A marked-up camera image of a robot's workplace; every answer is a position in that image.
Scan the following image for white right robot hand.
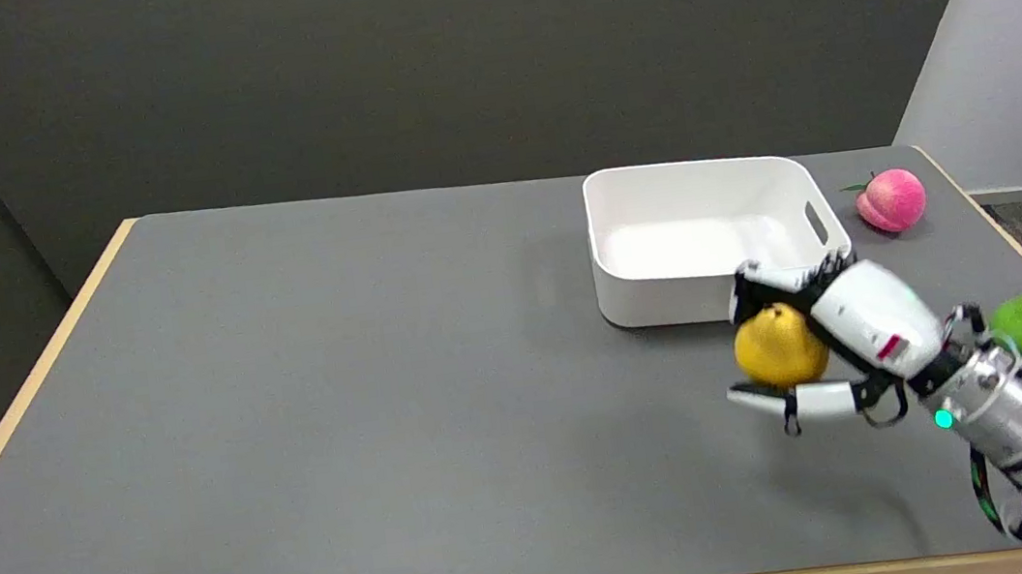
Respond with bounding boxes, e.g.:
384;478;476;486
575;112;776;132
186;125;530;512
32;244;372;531
711;237;975;446

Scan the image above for yellow pear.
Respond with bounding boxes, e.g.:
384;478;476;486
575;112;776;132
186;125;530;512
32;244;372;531
729;296;833;394

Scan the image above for white plastic box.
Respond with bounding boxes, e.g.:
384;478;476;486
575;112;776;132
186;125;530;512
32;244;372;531
580;139;861;337

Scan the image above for pink peach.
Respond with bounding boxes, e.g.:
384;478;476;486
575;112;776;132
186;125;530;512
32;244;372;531
838;165;932;240

